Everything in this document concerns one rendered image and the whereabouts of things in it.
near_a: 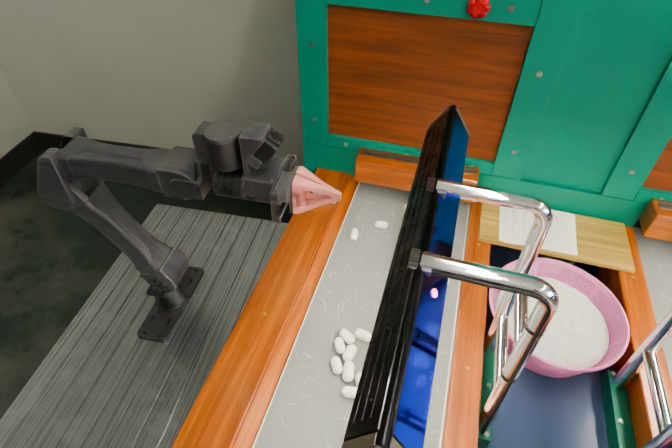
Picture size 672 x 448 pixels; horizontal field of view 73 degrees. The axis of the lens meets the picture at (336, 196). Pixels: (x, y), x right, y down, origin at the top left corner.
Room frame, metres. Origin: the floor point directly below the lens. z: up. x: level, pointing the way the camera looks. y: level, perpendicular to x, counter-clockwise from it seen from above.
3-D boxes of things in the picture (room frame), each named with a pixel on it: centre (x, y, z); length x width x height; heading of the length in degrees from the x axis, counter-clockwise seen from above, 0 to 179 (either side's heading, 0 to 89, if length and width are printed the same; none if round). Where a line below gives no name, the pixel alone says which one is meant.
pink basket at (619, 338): (0.53, -0.45, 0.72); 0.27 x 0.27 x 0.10
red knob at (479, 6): (0.89, -0.27, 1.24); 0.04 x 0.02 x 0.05; 73
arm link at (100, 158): (0.61, 0.37, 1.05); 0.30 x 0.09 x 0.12; 78
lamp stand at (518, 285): (0.42, -0.21, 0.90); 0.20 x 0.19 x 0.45; 163
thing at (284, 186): (0.53, 0.04, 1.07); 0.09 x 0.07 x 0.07; 78
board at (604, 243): (0.74, -0.51, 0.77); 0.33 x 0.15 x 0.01; 73
